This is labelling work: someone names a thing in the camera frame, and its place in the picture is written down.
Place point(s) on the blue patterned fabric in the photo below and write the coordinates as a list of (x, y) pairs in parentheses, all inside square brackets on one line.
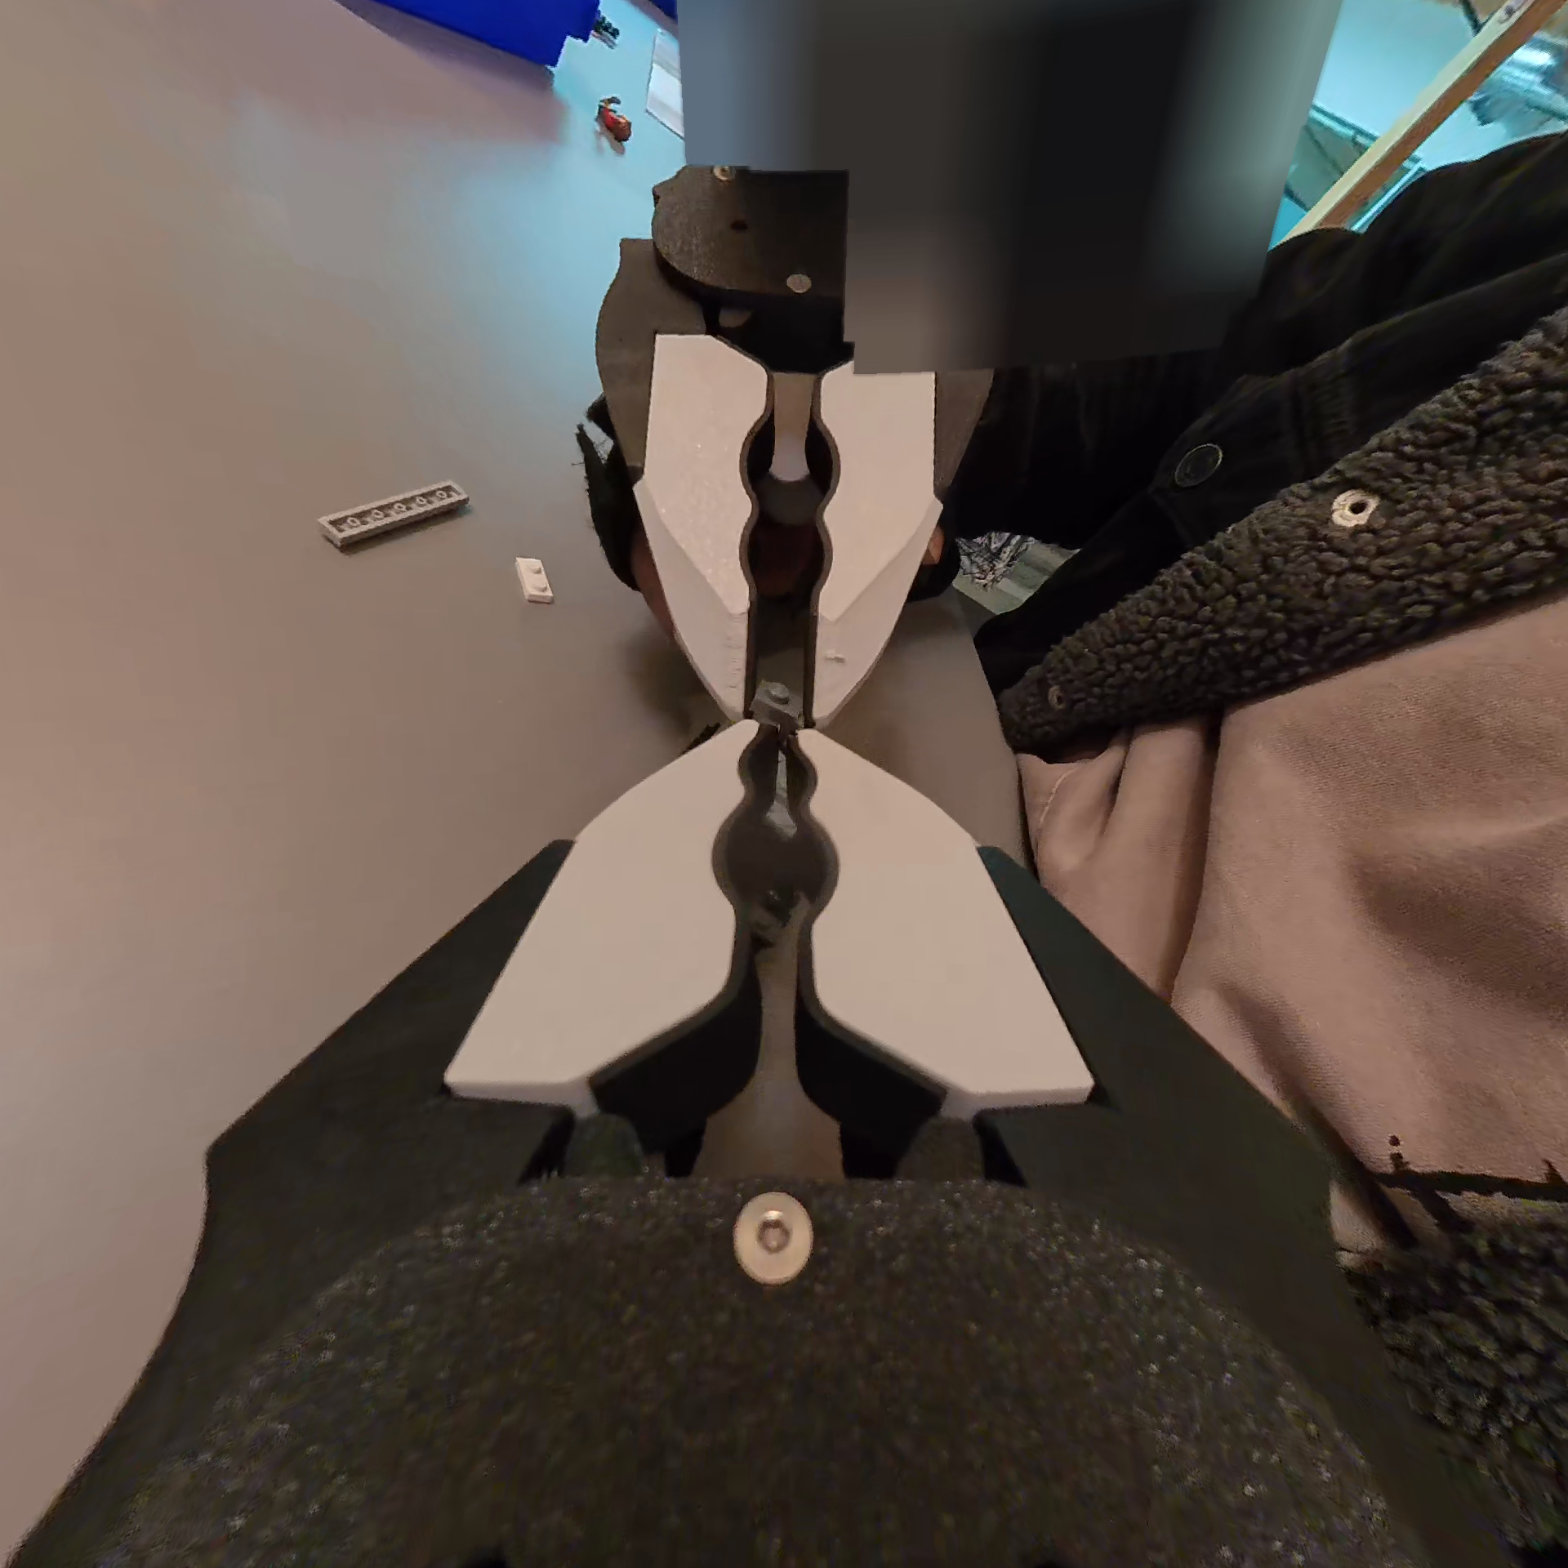
[(1008, 557)]

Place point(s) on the red toy minifigure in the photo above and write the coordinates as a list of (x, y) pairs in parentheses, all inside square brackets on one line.
[(611, 119)]

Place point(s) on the blue storage bin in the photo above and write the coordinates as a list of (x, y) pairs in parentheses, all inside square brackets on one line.
[(488, 25)]

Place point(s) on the grey desk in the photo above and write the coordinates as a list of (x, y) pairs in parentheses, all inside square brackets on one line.
[(244, 735)]

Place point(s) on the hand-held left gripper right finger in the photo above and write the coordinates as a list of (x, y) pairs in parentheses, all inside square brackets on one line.
[(943, 968)]

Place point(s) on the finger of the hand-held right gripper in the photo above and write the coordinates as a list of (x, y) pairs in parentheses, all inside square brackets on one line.
[(690, 490), (888, 490)]

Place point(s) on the person's right forearm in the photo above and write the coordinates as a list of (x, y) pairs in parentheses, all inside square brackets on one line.
[(1065, 444)]

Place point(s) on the small white brick tile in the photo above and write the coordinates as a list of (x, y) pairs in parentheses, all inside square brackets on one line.
[(536, 583)]

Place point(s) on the long grey brick plate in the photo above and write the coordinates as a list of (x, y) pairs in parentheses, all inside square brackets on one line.
[(394, 515)]

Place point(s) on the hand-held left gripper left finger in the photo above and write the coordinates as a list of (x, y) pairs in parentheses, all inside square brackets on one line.
[(600, 968)]

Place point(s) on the dark grey small brick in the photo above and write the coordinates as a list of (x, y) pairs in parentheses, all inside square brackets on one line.
[(774, 707)]

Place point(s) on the person's right hand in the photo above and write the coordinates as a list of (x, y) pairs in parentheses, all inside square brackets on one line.
[(647, 586)]

